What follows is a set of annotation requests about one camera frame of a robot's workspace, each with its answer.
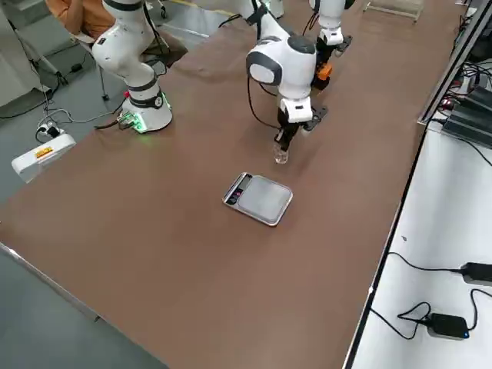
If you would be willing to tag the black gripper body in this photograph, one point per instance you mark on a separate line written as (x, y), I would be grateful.
(287, 126)
(324, 50)

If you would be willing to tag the clear measuring cup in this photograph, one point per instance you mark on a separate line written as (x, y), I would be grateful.
(281, 155)

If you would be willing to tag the orange button box lid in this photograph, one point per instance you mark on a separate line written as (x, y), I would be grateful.
(324, 72)

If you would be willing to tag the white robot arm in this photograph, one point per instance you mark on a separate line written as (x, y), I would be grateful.
(330, 15)
(123, 57)

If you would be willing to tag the white electronic scale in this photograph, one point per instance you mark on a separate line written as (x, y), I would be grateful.
(261, 201)

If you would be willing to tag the white box with yellow label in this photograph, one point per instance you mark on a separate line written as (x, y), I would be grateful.
(42, 155)

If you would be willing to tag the small red circuit board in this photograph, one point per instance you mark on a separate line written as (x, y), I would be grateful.
(447, 103)

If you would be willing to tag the green circuit board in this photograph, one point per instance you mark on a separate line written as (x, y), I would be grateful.
(128, 120)

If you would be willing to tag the black finned power supply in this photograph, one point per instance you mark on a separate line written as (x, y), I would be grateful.
(467, 128)
(474, 100)

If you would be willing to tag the white side table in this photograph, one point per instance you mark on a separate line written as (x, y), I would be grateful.
(442, 230)

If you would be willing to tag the white power strip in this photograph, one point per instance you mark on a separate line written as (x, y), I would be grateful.
(50, 130)

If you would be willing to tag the black power adapter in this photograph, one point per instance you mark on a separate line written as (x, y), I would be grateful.
(478, 273)

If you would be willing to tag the person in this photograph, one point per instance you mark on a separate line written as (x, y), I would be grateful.
(77, 15)

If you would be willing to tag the black adapter with blue light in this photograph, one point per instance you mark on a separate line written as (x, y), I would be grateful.
(447, 326)

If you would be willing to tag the grey cabinet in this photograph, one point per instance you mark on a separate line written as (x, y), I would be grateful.
(15, 57)

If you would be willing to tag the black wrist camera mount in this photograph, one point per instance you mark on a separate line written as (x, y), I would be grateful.
(344, 44)
(317, 115)

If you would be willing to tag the aluminium frame post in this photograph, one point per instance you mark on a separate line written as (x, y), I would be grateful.
(453, 61)

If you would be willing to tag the metal frame chair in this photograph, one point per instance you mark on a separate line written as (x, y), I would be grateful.
(103, 82)

